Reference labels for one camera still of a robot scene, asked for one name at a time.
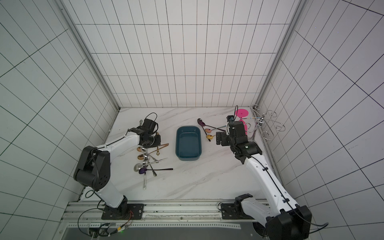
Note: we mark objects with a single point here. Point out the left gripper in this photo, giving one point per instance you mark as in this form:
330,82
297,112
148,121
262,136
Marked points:
157,143

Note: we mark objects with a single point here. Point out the chrome wire cup rack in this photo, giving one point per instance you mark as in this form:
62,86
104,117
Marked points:
266,123

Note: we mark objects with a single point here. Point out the rose gold spoon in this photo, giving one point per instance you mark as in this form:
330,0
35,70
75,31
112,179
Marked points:
156,147
157,152

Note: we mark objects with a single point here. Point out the purple spoon left group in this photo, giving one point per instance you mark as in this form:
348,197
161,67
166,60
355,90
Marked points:
153,170

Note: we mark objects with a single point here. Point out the pink plastic goblet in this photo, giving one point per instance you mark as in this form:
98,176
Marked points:
242,114

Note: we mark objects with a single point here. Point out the rose gold spoon upper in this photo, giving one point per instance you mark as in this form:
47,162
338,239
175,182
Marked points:
156,147

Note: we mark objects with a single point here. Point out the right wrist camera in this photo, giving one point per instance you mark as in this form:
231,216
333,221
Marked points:
230,118

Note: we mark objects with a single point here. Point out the silver ladle spoon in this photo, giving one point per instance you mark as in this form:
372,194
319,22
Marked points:
137,167

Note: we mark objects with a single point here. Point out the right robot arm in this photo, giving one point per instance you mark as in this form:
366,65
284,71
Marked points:
283,218

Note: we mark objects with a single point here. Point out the rose gold spoon lower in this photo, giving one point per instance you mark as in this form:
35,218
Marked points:
157,152

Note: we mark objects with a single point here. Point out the silver textured-handle spoon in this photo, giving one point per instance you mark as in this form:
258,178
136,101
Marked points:
144,180

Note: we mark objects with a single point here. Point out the aluminium mounting rail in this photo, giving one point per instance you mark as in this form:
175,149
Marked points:
163,213

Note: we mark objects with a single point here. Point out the teal storage box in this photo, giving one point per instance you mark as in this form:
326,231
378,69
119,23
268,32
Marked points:
188,143

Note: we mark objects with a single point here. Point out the gold slim spoon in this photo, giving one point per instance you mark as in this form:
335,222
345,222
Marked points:
210,137

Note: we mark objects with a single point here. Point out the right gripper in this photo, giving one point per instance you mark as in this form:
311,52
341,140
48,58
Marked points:
224,139

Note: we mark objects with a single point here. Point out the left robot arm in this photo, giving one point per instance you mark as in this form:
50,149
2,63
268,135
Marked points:
94,167

